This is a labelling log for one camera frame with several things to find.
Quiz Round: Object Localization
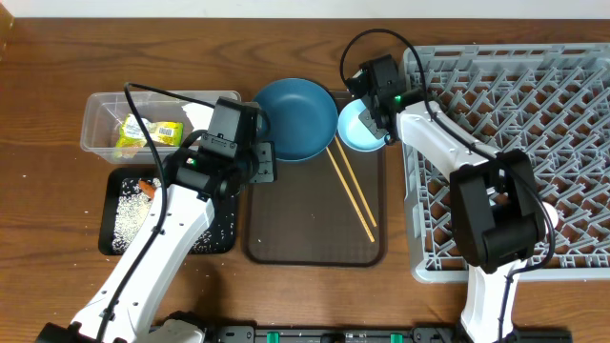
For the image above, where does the light blue bowl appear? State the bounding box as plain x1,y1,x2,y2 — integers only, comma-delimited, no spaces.
337,99,385,152

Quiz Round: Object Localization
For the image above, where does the white napkin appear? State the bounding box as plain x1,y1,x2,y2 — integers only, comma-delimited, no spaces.
182,103,214,131

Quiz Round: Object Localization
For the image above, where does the orange carrot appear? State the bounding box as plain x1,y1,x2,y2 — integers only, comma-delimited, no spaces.
138,179,156,200

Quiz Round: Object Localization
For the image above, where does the dark blue plate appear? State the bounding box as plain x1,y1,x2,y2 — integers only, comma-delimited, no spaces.
254,78,338,162

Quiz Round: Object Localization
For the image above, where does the short wooden chopstick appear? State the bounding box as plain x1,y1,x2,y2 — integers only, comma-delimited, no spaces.
325,147,376,243

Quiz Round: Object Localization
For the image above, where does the white rice pile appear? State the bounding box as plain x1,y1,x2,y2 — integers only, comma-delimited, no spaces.
106,177,238,255

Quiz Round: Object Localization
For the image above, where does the green snack wrapper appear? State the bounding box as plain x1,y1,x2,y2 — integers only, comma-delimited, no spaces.
112,112,185,159

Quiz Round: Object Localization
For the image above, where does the pink cup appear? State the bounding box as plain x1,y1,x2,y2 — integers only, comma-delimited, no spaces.
543,202,559,229

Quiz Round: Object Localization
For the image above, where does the long wooden chopstick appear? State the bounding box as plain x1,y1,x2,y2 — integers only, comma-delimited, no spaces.
335,134,377,227

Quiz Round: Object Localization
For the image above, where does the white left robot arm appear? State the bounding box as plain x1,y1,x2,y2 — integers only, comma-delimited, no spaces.
36,131,276,342

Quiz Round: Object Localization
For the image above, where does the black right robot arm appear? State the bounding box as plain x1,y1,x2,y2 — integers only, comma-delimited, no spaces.
342,55,556,342

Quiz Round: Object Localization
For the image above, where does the black waste tray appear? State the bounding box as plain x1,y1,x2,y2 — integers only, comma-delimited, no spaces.
98,165,238,255

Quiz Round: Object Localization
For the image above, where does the grey dishwasher rack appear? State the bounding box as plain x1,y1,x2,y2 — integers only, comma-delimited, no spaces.
402,44,609,281

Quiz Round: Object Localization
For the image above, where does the brown serving tray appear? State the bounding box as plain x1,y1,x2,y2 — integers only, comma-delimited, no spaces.
243,90,388,268

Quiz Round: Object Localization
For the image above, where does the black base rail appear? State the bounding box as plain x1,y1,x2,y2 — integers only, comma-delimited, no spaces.
152,312,573,343

